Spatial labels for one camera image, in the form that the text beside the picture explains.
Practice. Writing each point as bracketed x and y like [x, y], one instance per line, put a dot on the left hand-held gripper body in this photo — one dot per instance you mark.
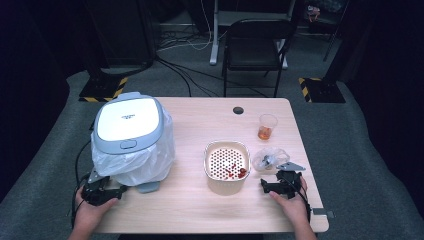
[98, 195]

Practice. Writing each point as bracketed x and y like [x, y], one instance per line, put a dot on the red food scraps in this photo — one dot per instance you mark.
[242, 172]

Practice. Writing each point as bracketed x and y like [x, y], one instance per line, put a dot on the clear plastic bag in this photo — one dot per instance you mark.
[266, 159]

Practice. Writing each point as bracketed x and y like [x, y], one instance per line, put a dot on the black folding chair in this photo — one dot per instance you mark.
[255, 53]

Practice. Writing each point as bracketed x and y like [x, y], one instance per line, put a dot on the black hazard-striped stand base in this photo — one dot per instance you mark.
[323, 90]
[100, 88]

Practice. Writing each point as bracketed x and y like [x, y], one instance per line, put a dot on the person's left hand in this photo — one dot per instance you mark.
[88, 215]

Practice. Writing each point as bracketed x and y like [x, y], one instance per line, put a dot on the grey white pedal trash bin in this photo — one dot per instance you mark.
[128, 120]

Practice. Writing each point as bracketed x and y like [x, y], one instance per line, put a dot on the clear plastic cup amber liquid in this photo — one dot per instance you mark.
[266, 132]

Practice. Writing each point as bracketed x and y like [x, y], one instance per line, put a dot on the beige perforated strainer basket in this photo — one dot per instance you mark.
[224, 187]

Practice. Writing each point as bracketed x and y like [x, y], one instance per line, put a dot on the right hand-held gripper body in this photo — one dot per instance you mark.
[288, 185]

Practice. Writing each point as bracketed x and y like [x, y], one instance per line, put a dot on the black tripod leg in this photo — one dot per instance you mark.
[333, 36]

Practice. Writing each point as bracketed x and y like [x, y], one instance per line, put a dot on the grey table bracket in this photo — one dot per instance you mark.
[321, 211]

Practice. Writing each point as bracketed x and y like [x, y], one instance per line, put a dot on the person's right hand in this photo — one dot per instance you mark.
[296, 210]

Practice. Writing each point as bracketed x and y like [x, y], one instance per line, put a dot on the white plastic trash bag liner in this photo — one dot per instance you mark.
[140, 166]

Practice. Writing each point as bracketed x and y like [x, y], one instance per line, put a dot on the dark cabinet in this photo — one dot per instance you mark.
[123, 30]

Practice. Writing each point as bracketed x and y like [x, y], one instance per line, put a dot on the white desk frame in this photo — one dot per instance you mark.
[214, 40]

